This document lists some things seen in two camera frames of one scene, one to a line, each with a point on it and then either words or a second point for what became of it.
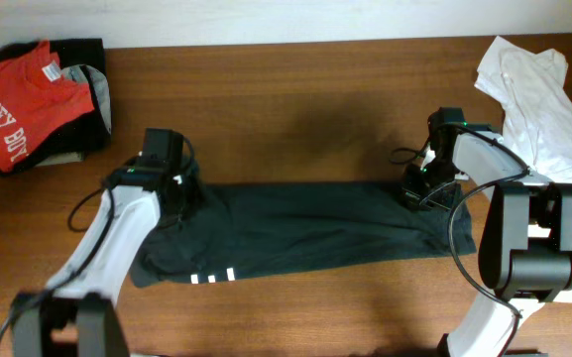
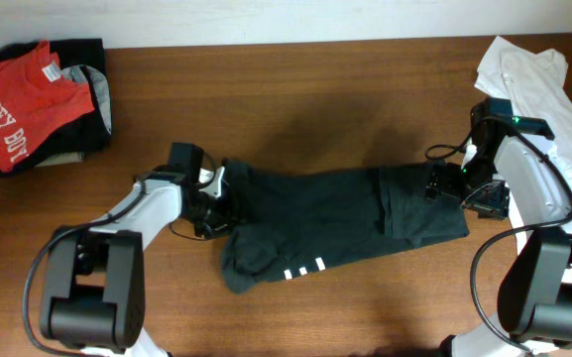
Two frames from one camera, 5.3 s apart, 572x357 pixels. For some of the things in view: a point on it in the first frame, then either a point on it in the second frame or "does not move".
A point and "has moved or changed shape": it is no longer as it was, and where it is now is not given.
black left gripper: [194, 196] → [226, 215]
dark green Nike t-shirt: [228, 231] has moved or changed shape
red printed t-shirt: [15, 101] does not move
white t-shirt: [547, 138] does not move
